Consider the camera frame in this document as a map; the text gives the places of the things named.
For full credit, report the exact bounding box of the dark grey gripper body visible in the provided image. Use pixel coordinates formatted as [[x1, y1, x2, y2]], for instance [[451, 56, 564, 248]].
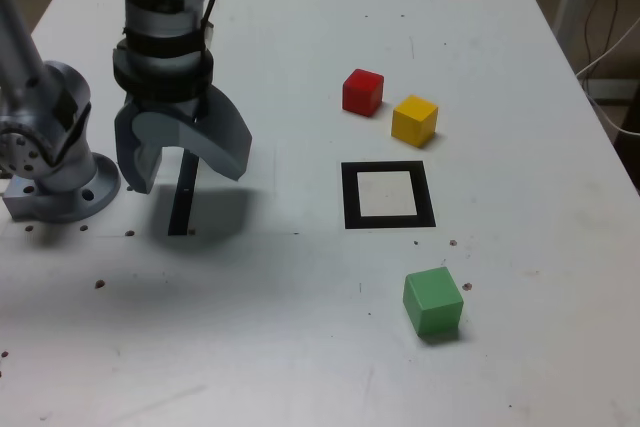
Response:
[[124, 89, 211, 122]]

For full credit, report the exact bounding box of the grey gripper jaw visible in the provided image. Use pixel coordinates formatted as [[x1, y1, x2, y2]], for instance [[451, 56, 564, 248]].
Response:
[[131, 84, 255, 183], [113, 99, 166, 195]]

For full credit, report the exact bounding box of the red cube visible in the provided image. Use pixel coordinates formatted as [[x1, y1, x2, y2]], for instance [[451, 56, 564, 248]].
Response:
[[341, 68, 386, 118]]

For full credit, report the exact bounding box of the yellow cube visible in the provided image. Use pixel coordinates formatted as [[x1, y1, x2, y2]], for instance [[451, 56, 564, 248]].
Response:
[[390, 94, 440, 149]]

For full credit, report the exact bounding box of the green cube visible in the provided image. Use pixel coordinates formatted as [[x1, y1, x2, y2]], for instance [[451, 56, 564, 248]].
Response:
[[402, 266, 465, 337]]

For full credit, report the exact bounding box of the black tape square outline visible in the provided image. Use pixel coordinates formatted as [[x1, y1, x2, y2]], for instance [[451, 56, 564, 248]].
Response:
[[340, 160, 437, 230]]

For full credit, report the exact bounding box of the black tape strip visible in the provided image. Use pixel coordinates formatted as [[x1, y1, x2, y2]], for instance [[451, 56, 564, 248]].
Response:
[[167, 146, 201, 237]]

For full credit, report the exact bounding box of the grey box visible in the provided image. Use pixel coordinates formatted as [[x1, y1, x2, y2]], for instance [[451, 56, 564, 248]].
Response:
[[584, 77, 640, 101]]

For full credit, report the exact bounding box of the thin black cable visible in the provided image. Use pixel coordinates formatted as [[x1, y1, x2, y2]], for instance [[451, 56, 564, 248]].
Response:
[[582, 0, 624, 66]]

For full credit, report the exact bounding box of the white cable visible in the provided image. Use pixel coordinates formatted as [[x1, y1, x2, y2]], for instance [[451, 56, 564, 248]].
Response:
[[576, 16, 640, 138]]

